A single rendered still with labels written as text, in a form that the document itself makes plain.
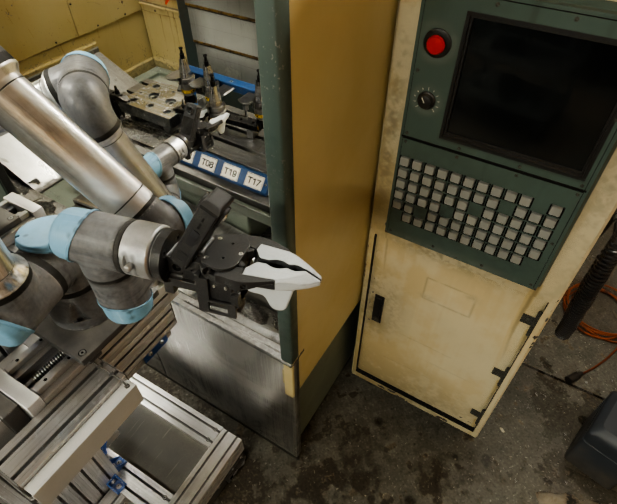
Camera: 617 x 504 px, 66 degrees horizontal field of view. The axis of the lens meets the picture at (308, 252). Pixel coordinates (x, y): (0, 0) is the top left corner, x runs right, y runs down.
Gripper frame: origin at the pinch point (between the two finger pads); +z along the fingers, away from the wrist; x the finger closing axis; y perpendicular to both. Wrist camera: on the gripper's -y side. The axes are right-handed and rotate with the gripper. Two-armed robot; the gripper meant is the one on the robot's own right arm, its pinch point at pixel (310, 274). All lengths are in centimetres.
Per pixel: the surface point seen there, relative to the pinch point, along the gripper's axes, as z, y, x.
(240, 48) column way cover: -81, 25, -169
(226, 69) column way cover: -91, 38, -174
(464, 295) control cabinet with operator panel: 31, 63, -76
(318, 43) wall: -11.2, -15.3, -41.3
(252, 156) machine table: -57, 52, -120
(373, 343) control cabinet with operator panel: 6, 110, -90
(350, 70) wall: -8, -7, -55
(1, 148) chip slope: -181, 69, -116
